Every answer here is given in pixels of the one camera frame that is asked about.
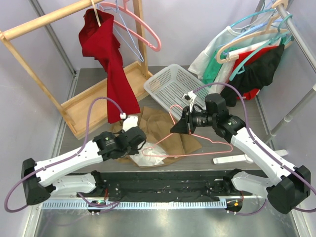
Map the red garment on rack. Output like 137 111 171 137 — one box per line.
233 46 277 100

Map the blue wire hanger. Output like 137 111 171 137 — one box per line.
97 0 144 63

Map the light blue hanger on rack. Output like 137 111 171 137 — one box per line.
258 0 276 24

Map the teal plastic hanger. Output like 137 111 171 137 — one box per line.
216 11 294 81

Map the beige plastic hanger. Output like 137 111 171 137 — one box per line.
90 0 101 27

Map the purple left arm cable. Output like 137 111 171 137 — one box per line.
4 96 125 213

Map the white garment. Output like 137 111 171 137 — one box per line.
188 10 273 81

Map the wooden clothes rack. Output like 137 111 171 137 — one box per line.
0 0 155 141

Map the red skirt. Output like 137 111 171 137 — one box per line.
79 9 140 115

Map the beige hanger on metal rack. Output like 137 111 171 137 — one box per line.
216 13 288 64

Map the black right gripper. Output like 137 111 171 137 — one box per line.
171 105 217 135

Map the pink wire hanger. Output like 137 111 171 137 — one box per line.
142 105 234 158

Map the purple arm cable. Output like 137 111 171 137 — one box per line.
4 96 125 213
192 82 316 215

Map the thick pink plastic hanger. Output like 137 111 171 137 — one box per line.
100 0 161 52

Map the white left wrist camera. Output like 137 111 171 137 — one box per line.
122 116 138 132

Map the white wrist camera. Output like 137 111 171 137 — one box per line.
182 91 202 113
122 116 138 132

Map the tan cloth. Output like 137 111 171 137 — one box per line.
116 106 202 168

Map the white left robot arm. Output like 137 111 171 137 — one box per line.
21 126 146 205

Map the white mesh basket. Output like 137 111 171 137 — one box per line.
144 64 204 119

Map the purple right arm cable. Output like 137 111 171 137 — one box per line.
192 82 316 215

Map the green garment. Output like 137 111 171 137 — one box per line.
202 37 294 87

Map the black garment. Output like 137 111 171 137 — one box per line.
229 44 285 95

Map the metal clothes rack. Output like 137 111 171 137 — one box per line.
212 0 316 165

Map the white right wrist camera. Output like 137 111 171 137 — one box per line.
182 91 202 113

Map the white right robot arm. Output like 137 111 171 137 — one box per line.
170 91 312 214

